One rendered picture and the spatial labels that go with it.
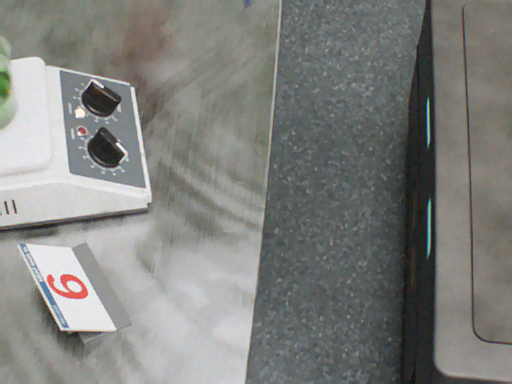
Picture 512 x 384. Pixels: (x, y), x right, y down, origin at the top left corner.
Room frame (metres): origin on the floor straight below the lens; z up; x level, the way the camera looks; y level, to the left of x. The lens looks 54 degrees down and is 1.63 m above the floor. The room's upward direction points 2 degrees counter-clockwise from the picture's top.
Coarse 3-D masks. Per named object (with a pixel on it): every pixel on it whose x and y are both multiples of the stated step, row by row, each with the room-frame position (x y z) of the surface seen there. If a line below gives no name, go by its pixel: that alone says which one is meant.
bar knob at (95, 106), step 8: (96, 80) 0.70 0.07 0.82; (88, 88) 0.69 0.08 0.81; (96, 88) 0.69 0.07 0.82; (104, 88) 0.69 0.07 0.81; (88, 96) 0.69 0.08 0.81; (96, 96) 0.69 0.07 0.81; (104, 96) 0.68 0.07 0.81; (112, 96) 0.68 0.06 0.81; (120, 96) 0.69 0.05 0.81; (88, 104) 0.68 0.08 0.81; (96, 104) 0.68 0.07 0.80; (104, 104) 0.68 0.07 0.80; (112, 104) 0.68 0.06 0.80; (96, 112) 0.67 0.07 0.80; (104, 112) 0.67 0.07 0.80; (112, 112) 0.68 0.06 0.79
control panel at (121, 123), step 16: (64, 80) 0.70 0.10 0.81; (80, 80) 0.71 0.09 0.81; (64, 96) 0.68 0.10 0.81; (80, 96) 0.69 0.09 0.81; (128, 96) 0.71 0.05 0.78; (64, 112) 0.66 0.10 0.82; (128, 112) 0.69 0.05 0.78; (96, 128) 0.66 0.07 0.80; (112, 128) 0.66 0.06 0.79; (128, 128) 0.67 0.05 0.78; (80, 144) 0.63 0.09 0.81; (128, 144) 0.65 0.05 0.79; (80, 160) 0.62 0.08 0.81; (128, 160) 0.63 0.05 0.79; (96, 176) 0.60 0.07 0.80; (112, 176) 0.61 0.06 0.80; (128, 176) 0.61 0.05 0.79
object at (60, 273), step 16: (48, 256) 0.54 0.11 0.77; (64, 256) 0.55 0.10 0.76; (48, 272) 0.53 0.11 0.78; (64, 272) 0.53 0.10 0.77; (64, 288) 0.51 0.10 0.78; (80, 288) 0.52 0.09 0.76; (64, 304) 0.49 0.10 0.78; (80, 304) 0.50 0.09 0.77; (96, 304) 0.51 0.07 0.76; (80, 320) 0.48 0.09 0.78; (96, 320) 0.49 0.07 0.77
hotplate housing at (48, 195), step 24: (48, 72) 0.71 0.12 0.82; (48, 96) 0.68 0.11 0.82; (48, 168) 0.60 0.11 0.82; (144, 168) 0.63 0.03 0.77; (0, 192) 0.58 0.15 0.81; (24, 192) 0.59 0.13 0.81; (48, 192) 0.59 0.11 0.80; (72, 192) 0.59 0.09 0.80; (96, 192) 0.59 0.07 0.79; (120, 192) 0.60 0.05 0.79; (144, 192) 0.60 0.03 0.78; (0, 216) 0.58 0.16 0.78; (24, 216) 0.59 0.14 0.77; (48, 216) 0.59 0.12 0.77; (72, 216) 0.59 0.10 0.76; (96, 216) 0.60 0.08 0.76
